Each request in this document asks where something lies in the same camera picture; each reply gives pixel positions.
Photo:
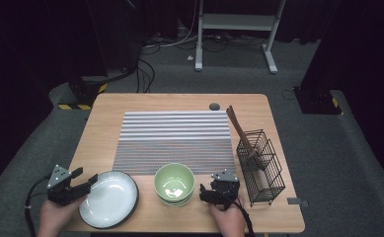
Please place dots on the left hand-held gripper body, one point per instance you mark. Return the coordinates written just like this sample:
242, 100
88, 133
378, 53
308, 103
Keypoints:
61, 191

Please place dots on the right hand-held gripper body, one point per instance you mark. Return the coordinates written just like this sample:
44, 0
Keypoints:
227, 191

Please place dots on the white plate with dark rim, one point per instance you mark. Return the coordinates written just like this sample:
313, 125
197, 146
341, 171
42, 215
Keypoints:
114, 200

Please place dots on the person's left hand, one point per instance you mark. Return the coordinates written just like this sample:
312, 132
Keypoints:
53, 219

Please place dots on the person's right hand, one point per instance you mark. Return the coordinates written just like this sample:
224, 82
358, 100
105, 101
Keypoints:
230, 223

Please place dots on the striped grey placemat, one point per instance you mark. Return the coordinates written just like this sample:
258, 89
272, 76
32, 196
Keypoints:
176, 141

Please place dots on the grey tape strip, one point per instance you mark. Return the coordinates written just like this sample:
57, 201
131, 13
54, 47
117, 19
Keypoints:
296, 201

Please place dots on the black base with yellow stripes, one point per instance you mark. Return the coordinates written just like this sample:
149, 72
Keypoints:
316, 102
84, 92

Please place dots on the grey round table grommet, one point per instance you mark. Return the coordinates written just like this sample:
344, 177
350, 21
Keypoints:
214, 106

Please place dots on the small white plug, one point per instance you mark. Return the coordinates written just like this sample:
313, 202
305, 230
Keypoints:
190, 58

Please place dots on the tall black cabinet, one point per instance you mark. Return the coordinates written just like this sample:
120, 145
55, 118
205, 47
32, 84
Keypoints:
114, 36

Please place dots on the white desk stand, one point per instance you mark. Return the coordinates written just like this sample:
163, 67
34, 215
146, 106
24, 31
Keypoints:
235, 22

